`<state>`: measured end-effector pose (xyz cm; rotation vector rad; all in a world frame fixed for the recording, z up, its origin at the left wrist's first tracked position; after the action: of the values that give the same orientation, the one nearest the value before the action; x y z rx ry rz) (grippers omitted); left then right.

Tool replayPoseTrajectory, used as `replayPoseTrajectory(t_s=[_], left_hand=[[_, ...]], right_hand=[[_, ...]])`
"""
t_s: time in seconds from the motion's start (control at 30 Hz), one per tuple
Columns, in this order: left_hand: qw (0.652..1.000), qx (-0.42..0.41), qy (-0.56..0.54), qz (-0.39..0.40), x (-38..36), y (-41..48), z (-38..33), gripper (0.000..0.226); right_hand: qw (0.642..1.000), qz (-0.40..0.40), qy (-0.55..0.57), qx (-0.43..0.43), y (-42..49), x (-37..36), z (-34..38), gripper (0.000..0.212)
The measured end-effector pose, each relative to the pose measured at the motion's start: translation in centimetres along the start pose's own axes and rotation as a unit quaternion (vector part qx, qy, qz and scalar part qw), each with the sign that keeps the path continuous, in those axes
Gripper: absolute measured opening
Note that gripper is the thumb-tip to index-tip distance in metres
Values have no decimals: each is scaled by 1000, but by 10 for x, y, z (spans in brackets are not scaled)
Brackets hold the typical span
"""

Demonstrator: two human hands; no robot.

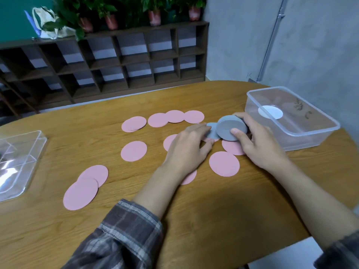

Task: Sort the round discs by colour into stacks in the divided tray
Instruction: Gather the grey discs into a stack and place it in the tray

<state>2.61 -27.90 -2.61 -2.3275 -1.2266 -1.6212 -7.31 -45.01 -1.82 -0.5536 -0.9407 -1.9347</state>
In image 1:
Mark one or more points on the person's left hand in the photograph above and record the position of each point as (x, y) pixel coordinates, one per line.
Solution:
(185, 154)

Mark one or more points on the person's right hand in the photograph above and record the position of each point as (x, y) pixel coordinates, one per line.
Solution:
(260, 148)

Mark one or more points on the white disc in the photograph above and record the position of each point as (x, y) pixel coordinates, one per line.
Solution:
(270, 112)

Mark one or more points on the neat grey paper circle stack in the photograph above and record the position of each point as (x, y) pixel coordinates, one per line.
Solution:
(228, 127)

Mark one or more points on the pile of round paper discs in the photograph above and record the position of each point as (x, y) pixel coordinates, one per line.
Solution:
(224, 163)

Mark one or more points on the clear divided tray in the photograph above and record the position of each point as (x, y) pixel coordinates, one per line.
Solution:
(33, 142)

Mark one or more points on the person's left forearm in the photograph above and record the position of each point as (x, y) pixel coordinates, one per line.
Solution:
(148, 198)

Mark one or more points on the person's right forearm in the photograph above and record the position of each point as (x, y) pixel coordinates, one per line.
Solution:
(314, 198)

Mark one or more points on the translucent plastic tub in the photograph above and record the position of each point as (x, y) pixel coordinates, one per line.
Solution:
(308, 140)

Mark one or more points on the dark wooden cubby shelf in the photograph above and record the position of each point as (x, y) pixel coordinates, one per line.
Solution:
(134, 57)

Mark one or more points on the white tote bag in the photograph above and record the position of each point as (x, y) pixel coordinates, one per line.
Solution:
(66, 32)

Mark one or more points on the blue bottle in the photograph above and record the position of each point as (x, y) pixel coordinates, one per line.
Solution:
(31, 22)

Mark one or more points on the grey wall pipe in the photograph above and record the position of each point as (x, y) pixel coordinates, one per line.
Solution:
(270, 39)

